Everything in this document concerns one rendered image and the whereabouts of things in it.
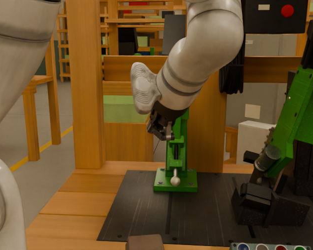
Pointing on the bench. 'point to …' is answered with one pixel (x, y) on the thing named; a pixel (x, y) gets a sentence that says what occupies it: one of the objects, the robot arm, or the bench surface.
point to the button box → (266, 246)
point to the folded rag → (144, 242)
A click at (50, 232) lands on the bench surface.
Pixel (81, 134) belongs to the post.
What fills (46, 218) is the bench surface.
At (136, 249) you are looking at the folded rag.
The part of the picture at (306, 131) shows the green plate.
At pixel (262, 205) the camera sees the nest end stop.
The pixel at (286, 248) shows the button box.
